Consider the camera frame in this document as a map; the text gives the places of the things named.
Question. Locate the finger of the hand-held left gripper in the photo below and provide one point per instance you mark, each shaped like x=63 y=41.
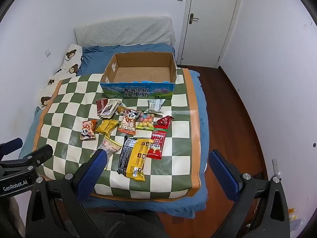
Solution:
x=11 y=145
x=40 y=155

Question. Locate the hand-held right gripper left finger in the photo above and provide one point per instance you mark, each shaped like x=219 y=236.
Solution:
x=94 y=173

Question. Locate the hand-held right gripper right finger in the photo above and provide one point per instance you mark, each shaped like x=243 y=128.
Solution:
x=223 y=176

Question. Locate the beige translucent snack packet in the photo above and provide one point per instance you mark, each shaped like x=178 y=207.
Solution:
x=112 y=147

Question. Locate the black snack packet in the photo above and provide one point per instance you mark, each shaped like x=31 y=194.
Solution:
x=124 y=153

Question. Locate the pink panda snack packet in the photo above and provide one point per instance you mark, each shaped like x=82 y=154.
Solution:
x=88 y=130

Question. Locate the large yellow snack packet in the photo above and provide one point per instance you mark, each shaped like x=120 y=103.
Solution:
x=138 y=158

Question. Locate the small yellow snack packet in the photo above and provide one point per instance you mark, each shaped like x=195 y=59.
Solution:
x=106 y=127

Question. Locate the orange panda snack packet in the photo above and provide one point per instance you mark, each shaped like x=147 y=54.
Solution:
x=129 y=122

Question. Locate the white brown wafer packet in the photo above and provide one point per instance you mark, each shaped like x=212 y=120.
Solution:
x=110 y=107

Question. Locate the dark red snack packet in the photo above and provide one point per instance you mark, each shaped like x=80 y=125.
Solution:
x=100 y=105

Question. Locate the brown round snack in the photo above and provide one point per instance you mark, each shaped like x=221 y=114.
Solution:
x=121 y=109

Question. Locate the long red snack packet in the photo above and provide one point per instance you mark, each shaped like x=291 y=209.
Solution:
x=156 y=142

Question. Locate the colourful candy balls packet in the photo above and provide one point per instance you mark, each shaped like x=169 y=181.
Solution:
x=146 y=122

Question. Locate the red triangular snack packet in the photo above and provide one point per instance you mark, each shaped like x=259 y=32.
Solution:
x=165 y=121

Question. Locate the grey white snack packet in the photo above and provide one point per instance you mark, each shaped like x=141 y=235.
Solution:
x=155 y=105

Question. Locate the cardboard box blue print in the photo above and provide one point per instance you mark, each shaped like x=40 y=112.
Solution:
x=141 y=73

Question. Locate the green white checkered mat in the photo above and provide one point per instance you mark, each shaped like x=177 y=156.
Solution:
x=74 y=96

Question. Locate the colourful small objects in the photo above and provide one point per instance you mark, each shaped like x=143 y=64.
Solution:
x=296 y=218

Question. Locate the white bear print pillow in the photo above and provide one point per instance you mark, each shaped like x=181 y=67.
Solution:
x=71 y=59

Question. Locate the blue bed sheet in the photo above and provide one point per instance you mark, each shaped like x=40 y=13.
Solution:
x=138 y=48

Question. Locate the white door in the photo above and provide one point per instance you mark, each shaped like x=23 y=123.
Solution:
x=210 y=22

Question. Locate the white wall socket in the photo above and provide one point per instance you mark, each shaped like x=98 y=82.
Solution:
x=48 y=53
x=276 y=166

